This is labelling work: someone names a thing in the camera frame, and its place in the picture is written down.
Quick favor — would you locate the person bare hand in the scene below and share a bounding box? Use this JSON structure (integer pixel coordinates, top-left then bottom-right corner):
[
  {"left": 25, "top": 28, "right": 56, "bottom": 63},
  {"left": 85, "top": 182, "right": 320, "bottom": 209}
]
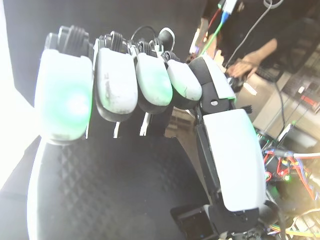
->
[{"left": 226, "top": 57, "right": 260, "bottom": 79}]

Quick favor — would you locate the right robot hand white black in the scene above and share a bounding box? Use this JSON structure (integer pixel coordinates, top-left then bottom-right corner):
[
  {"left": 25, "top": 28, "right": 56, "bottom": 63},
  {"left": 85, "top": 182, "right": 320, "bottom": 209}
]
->
[{"left": 26, "top": 24, "right": 268, "bottom": 240}]

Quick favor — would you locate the black keyboard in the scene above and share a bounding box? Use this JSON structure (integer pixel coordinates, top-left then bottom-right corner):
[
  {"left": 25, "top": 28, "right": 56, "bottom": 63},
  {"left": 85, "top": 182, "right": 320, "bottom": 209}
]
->
[{"left": 254, "top": 64, "right": 286, "bottom": 82}]

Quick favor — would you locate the beige cardboard box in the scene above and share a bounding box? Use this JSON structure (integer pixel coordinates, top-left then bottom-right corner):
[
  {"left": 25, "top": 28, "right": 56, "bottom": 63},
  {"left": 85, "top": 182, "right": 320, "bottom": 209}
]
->
[{"left": 234, "top": 71, "right": 296, "bottom": 131}]

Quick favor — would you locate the grey adapter blue plug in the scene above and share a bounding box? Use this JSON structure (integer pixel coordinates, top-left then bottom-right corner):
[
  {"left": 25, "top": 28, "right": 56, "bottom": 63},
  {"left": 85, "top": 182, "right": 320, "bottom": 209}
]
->
[{"left": 217, "top": 0, "right": 238, "bottom": 25}]

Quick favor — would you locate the person in black shirt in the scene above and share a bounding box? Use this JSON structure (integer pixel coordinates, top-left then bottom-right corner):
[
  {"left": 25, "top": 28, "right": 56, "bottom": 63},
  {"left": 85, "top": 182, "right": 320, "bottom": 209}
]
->
[{"left": 202, "top": 0, "right": 320, "bottom": 66}]

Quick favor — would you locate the black device red label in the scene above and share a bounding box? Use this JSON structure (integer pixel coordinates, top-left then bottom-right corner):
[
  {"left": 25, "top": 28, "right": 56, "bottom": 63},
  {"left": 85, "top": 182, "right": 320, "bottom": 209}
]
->
[{"left": 282, "top": 47, "right": 320, "bottom": 116}]

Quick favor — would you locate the grey hanging cable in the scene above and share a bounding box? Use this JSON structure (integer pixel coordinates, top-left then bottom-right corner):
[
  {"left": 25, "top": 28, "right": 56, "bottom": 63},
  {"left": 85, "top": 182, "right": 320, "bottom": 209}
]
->
[{"left": 224, "top": 0, "right": 282, "bottom": 68}]

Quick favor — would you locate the green hanging cable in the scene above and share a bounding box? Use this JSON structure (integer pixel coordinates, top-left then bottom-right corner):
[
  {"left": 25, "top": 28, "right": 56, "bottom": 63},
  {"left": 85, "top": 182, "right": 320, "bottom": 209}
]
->
[{"left": 199, "top": 21, "right": 226, "bottom": 56}]

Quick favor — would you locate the red hanging cable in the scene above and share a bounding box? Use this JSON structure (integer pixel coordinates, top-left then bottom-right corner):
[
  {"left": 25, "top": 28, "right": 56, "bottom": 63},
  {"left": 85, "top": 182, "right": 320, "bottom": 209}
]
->
[{"left": 206, "top": 7, "right": 221, "bottom": 33}]

